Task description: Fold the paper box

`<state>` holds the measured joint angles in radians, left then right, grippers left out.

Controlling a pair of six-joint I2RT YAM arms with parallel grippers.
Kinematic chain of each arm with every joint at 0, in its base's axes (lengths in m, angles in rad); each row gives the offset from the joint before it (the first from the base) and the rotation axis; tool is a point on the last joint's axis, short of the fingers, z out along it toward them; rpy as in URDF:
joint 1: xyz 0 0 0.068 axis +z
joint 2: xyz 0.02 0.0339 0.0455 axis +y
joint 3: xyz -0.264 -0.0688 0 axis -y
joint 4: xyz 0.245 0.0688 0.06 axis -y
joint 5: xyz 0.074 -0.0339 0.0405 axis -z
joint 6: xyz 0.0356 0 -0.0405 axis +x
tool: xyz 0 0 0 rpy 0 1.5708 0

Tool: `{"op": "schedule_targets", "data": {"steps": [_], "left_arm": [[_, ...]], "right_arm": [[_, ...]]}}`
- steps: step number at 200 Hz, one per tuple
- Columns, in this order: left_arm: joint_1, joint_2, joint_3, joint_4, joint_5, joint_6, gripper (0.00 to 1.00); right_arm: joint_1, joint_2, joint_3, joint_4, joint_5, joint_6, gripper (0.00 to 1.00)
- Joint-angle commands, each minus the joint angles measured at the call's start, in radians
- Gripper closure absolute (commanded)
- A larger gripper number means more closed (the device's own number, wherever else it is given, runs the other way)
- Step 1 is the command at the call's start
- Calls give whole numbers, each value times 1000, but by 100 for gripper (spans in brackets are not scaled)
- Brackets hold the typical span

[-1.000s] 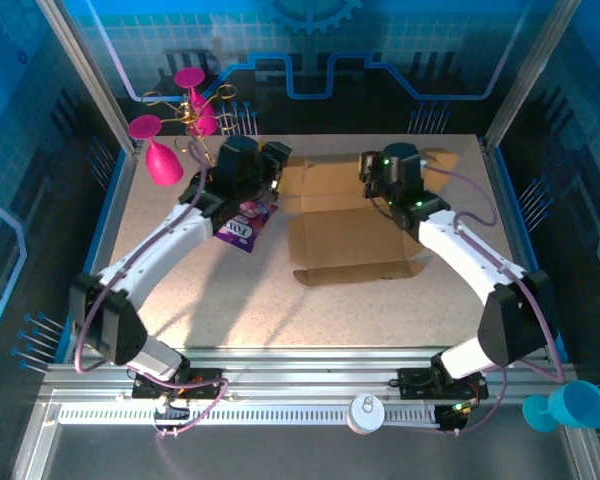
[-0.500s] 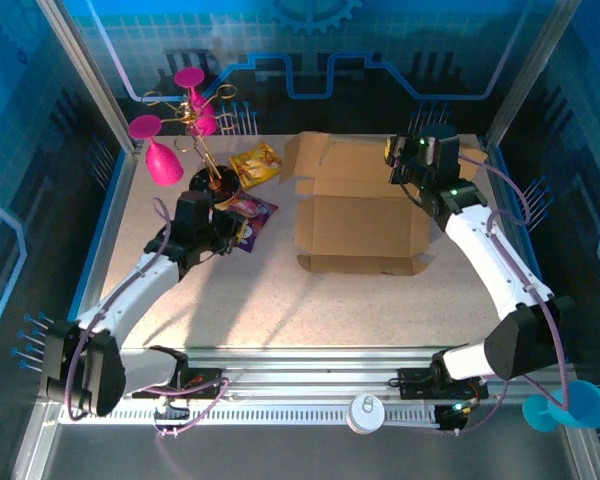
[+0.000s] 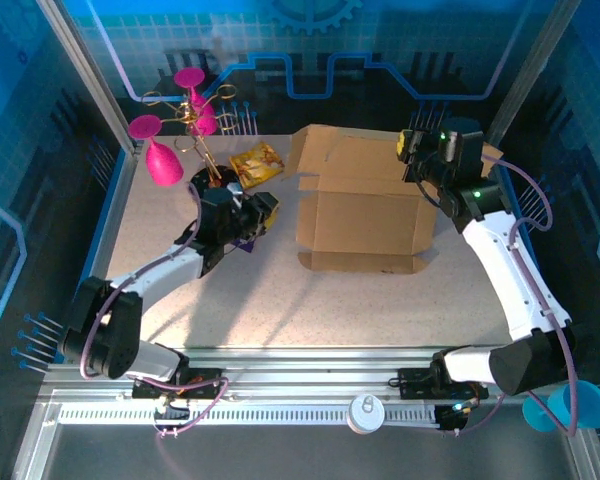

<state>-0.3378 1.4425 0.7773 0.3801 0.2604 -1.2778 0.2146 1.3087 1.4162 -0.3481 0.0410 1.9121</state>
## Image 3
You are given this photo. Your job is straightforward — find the aluminium frame post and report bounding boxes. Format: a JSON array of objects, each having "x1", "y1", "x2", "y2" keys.
[
  {"x1": 485, "y1": 0, "x2": 577, "y2": 147},
  {"x1": 34, "y1": 0, "x2": 142, "y2": 157}
]

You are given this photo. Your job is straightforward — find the aluminium frame rail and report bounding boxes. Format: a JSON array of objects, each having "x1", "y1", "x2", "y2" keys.
[{"x1": 42, "y1": 345, "x2": 484, "y2": 392}]

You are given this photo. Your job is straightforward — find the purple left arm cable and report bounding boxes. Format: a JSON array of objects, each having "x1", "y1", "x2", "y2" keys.
[{"x1": 78, "y1": 181, "x2": 231, "y2": 441}]

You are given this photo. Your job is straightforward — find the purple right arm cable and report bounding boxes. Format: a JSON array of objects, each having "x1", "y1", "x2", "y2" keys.
[{"x1": 432, "y1": 153, "x2": 582, "y2": 437}]

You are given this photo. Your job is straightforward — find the blue plastic cup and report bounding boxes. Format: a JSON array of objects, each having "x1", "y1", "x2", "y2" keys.
[{"x1": 547, "y1": 379, "x2": 600, "y2": 431}]

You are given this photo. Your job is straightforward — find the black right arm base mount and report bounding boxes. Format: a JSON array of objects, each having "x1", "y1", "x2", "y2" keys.
[{"x1": 396, "y1": 366, "x2": 490, "y2": 402}]

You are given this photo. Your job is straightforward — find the white slotted cable tray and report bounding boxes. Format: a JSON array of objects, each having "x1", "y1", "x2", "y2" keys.
[{"x1": 57, "y1": 403, "x2": 440, "y2": 427}]

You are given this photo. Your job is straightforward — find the brown cardboard box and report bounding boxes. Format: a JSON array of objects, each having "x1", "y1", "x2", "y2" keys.
[{"x1": 285, "y1": 123, "x2": 504, "y2": 275}]

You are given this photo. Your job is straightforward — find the teal plastic cup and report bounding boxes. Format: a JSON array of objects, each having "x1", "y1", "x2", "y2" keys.
[{"x1": 521, "y1": 392, "x2": 557, "y2": 433}]

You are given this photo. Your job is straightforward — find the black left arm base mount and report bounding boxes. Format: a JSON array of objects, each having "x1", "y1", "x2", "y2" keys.
[{"x1": 131, "y1": 366, "x2": 225, "y2": 402}]

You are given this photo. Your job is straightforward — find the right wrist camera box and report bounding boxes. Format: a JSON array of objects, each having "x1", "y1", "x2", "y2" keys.
[{"x1": 438, "y1": 130, "x2": 462, "y2": 162}]

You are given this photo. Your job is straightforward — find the white tin can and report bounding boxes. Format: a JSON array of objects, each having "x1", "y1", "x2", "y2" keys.
[{"x1": 346, "y1": 393, "x2": 386, "y2": 434}]

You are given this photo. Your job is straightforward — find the gold wire glass rack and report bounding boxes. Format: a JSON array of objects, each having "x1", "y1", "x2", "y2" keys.
[{"x1": 140, "y1": 83, "x2": 244, "y2": 197}]

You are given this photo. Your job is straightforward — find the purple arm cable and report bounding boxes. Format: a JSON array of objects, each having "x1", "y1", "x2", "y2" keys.
[
  {"x1": 432, "y1": 153, "x2": 582, "y2": 437},
  {"x1": 78, "y1": 181, "x2": 231, "y2": 441}
]

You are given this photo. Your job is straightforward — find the pink plastic wine glass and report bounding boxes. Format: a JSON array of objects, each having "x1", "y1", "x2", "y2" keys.
[
  {"x1": 127, "y1": 114, "x2": 185, "y2": 188},
  {"x1": 173, "y1": 67, "x2": 219, "y2": 137}
]

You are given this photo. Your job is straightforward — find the yellow snack packet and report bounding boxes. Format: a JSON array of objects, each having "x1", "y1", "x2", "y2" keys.
[{"x1": 228, "y1": 140, "x2": 286, "y2": 190}]

